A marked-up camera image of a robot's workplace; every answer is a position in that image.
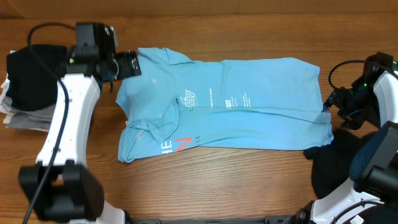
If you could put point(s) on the light blue t-shirt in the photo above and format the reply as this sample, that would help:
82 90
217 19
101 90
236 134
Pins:
177 103

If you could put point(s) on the black shirt pile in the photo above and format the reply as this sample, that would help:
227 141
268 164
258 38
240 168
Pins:
331 162

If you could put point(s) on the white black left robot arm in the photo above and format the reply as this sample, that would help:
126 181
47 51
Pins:
60 188

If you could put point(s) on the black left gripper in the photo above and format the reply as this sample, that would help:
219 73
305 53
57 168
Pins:
128 68

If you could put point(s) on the folded grey garment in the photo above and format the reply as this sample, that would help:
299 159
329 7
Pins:
39 120

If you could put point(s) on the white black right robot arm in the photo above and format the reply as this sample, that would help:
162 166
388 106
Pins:
371 181

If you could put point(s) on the folded black garment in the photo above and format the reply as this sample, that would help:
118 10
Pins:
31 87

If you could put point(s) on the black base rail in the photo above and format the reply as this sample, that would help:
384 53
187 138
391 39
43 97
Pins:
266 220

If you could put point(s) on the folded white garment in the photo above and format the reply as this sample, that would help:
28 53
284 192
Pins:
6 101

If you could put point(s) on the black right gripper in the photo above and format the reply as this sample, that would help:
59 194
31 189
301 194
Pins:
360 121

